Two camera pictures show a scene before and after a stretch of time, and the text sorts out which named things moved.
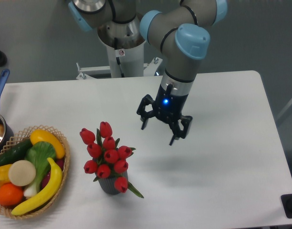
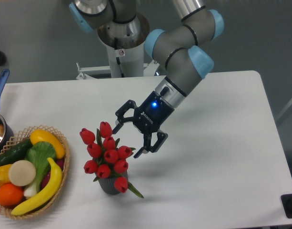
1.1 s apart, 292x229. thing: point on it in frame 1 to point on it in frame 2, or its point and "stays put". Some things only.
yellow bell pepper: x=1 y=174 stays put
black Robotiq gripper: x=168 y=106 to x=148 y=117
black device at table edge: x=290 y=203 stays put
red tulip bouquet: x=108 y=159 stays put
